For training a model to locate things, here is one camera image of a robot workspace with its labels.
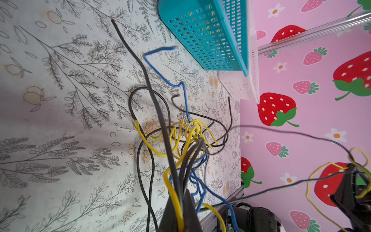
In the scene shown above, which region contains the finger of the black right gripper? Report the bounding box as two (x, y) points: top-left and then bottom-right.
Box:
(330, 163), (371, 232)

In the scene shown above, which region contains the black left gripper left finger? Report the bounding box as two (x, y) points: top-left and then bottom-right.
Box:
(157, 196), (178, 232)

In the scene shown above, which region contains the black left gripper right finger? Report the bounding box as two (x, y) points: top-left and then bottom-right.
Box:
(184, 189), (202, 232)

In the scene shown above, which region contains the cable bundle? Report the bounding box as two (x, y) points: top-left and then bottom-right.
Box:
(110, 17), (244, 232)

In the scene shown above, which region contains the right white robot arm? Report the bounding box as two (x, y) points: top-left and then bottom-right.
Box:
(229, 163), (371, 232)

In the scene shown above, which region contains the right white plastic basket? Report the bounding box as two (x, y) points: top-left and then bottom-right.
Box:
(218, 1), (260, 104)

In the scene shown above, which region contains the teal plastic basket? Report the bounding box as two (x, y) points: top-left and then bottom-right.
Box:
(158, 0), (243, 71)

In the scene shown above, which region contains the right aluminium corner post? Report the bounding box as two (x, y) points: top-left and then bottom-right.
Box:
(258, 10), (371, 56)

